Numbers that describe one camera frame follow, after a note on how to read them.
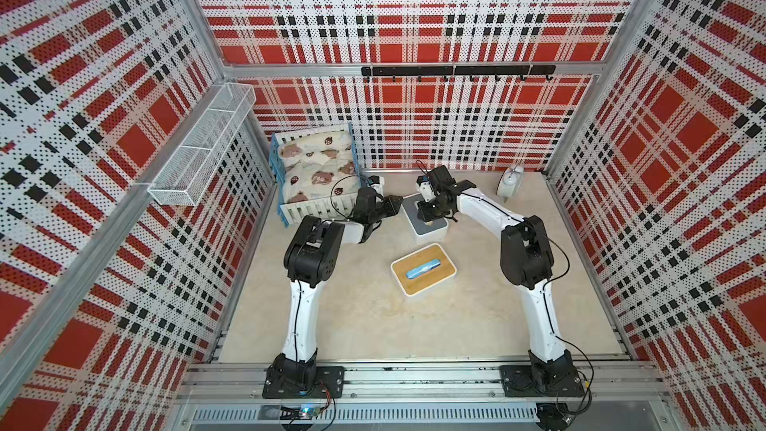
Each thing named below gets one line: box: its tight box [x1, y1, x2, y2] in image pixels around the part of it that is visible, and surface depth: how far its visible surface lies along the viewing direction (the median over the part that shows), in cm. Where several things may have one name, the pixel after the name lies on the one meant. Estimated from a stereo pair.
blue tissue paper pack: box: [405, 258, 442, 280], surface depth 92 cm
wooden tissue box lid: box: [390, 242, 458, 298], surface depth 91 cm
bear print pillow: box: [277, 129, 361, 204], surface depth 110 cm
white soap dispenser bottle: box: [496, 165, 525, 203], surface depth 107 cm
